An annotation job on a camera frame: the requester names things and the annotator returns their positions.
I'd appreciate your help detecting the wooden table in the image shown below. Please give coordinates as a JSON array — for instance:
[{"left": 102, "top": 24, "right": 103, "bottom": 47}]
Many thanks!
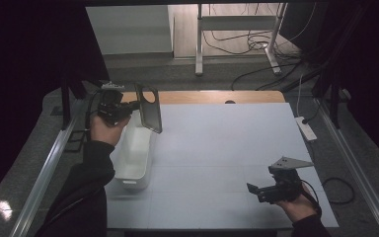
[{"left": 121, "top": 90, "right": 286, "bottom": 106}]

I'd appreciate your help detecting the person's right hand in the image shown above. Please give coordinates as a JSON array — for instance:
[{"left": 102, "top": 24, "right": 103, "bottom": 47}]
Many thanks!
[{"left": 275, "top": 183, "right": 321, "bottom": 223}]

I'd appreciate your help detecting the dark curtain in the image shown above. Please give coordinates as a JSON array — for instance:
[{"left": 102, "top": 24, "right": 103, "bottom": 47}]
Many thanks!
[
  {"left": 0, "top": 0, "right": 111, "bottom": 211},
  {"left": 280, "top": 0, "right": 379, "bottom": 166}
]

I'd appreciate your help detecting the grey phone case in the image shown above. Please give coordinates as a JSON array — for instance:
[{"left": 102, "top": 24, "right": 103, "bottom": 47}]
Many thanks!
[{"left": 134, "top": 82, "right": 164, "bottom": 134}]

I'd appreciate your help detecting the aluminium rail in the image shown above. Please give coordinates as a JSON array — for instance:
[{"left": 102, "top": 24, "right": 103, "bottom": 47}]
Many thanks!
[
  {"left": 314, "top": 97, "right": 379, "bottom": 237},
  {"left": 9, "top": 98, "right": 81, "bottom": 237}
]

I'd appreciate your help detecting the tangle of black cables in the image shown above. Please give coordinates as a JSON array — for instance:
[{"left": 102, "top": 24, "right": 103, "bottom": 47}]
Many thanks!
[{"left": 201, "top": 3, "right": 312, "bottom": 92}]

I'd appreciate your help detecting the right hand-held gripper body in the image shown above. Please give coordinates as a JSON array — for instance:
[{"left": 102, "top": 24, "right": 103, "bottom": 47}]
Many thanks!
[{"left": 257, "top": 156, "right": 315, "bottom": 204}]

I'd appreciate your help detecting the white board mat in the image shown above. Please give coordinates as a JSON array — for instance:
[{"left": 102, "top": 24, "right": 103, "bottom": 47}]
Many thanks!
[{"left": 105, "top": 102, "right": 340, "bottom": 230}]

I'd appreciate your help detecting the hand-held gripper cable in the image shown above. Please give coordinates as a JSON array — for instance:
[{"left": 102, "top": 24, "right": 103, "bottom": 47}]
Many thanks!
[
  {"left": 84, "top": 89, "right": 106, "bottom": 142},
  {"left": 300, "top": 177, "right": 356, "bottom": 213}
]

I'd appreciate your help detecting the black floor plate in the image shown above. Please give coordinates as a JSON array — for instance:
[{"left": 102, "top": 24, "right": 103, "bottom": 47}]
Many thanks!
[{"left": 63, "top": 129, "right": 88, "bottom": 153}]

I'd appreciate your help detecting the person's left hand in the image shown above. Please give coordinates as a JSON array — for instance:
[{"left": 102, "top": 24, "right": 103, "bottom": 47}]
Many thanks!
[{"left": 89, "top": 114, "right": 131, "bottom": 147}]

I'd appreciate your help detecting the white power strip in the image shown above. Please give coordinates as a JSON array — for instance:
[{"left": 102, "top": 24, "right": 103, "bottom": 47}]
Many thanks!
[{"left": 294, "top": 116, "right": 319, "bottom": 143}]

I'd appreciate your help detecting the right hand-held gripper cable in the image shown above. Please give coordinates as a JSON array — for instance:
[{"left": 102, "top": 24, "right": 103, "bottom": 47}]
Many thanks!
[{"left": 300, "top": 177, "right": 356, "bottom": 213}]

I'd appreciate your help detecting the left hand-held gripper cable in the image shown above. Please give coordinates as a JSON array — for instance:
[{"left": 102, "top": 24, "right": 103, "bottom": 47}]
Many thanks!
[{"left": 84, "top": 89, "right": 106, "bottom": 142}]

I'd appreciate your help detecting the white cable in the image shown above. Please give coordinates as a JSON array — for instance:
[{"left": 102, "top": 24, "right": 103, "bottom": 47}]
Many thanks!
[{"left": 296, "top": 73, "right": 306, "bottom": 119}]

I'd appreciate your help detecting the black plug cable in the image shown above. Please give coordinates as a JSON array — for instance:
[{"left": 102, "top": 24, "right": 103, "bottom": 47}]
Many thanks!
[{"left": 302, "top": 98, "right": 324, "bottom": 125}]

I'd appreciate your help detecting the white plastic bin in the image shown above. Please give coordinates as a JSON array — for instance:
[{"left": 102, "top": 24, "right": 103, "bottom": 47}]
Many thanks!
[{"left": 113, "top": 110, "right": 156, "bottom": 191}]

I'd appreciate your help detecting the white cabinet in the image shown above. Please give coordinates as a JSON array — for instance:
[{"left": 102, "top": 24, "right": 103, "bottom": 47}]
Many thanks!
[{"left": 85, "top": 4, "right": 174, "bottom": 55}]

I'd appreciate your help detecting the black metal stand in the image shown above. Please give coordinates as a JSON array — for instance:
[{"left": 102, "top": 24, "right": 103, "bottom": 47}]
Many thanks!
[
  {"left": 310, "top": 70, "right": 342, "bottom": 129},
  {"left": 60, "top": 72, "right": 113, "bottom": 130}
]

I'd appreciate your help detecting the white metal desk frame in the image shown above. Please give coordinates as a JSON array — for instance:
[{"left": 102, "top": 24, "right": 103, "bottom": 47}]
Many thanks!
[{"left": 194, "top": 3, "right": 289, "bottom": 77}]

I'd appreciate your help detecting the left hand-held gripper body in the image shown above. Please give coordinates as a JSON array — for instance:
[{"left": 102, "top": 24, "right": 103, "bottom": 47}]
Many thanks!
[{"left": 97, "top": 82, "right": 136, "bottom": 126}]

